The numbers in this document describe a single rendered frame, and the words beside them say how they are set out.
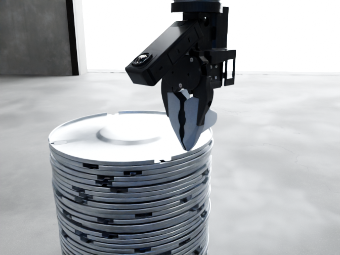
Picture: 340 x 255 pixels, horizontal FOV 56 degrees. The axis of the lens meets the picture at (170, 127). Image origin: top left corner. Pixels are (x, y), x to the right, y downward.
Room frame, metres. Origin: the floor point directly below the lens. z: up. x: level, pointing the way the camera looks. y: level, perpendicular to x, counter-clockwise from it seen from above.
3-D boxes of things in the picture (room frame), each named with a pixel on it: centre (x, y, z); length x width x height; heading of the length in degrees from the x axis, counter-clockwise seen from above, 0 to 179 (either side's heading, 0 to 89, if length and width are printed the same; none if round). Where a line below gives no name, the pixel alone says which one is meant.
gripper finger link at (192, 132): (0.46, -0.05, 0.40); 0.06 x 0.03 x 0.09; 134
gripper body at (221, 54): (0.47, -0.04, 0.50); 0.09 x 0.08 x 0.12; 134
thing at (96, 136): (0.56, 0.07, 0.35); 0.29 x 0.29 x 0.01
